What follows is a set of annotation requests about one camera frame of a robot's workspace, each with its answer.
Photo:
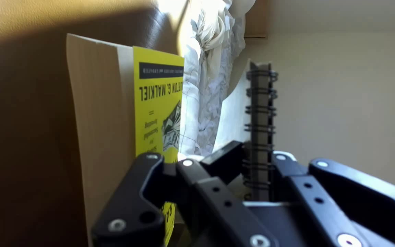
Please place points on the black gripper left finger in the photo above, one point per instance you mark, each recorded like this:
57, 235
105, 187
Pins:
207, 200

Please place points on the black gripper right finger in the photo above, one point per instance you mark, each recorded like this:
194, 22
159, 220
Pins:
344, 200

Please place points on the yellow cover book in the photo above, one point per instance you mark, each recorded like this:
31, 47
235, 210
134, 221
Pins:
111, 114

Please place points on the wooden bed end board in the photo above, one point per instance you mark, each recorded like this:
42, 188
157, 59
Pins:
257, 18

